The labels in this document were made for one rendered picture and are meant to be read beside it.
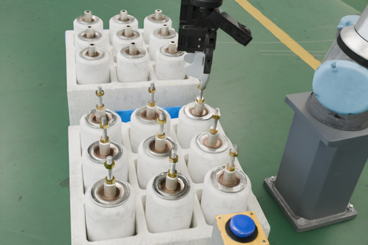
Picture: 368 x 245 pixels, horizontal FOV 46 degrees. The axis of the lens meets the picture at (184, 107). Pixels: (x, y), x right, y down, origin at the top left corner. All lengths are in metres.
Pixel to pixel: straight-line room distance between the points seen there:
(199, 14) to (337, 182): 0.53
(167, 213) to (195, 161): 0.17
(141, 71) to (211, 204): 0.54
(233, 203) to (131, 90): 0.54
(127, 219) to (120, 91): 0.52
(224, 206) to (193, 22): 0.38
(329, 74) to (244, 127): 0.69
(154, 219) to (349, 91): 0.44
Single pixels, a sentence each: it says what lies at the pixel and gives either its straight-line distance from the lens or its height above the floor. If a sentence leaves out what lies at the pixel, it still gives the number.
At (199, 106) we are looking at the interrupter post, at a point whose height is 0.27.
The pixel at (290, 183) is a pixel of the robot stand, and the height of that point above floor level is 0.09.
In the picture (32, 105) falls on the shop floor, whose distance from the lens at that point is 1.54.
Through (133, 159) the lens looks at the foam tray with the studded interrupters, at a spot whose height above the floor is 0.18.
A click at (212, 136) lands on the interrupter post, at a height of 0.28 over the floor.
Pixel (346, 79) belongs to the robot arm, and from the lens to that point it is 0.82.
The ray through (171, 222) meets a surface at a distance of 0.87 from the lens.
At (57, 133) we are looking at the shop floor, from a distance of 1.40.
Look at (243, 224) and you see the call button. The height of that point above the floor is 0.33.
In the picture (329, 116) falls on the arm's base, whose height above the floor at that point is 0.32.
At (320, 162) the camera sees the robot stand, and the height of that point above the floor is 0.21.
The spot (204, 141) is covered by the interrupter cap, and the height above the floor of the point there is 0.25.
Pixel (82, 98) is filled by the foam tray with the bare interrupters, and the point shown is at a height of 0.15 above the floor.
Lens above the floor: 0.86
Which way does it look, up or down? 35 degrees down
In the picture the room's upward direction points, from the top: 6 degrees clockwise
